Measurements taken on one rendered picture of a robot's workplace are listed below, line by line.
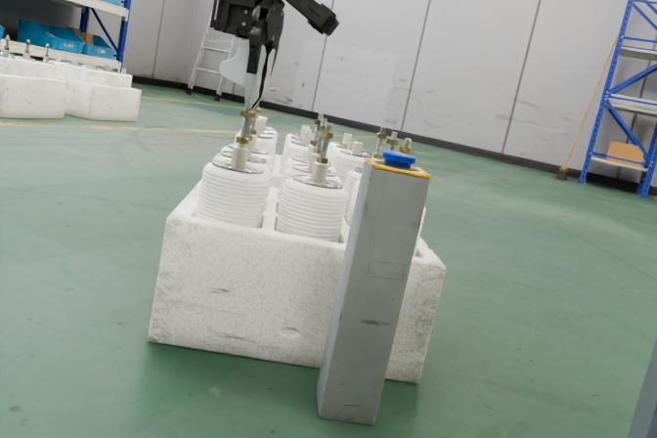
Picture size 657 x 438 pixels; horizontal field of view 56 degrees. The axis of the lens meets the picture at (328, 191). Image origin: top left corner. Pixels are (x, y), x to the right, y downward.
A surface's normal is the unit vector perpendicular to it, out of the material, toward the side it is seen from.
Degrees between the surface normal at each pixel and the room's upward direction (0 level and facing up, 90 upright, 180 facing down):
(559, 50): 90
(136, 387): 0
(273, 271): 90
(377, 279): 90
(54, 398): 0
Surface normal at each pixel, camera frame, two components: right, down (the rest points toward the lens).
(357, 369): 0.07, 0.18
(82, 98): -0.36, 0.08
